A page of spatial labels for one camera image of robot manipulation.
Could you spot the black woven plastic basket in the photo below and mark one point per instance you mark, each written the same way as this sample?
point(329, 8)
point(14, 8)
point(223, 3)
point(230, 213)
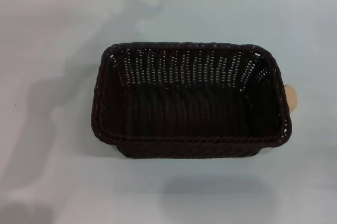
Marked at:
point(189, 118)

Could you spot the beige round bread bun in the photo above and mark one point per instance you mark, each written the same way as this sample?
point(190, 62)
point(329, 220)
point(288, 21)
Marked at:
point(291, 97)

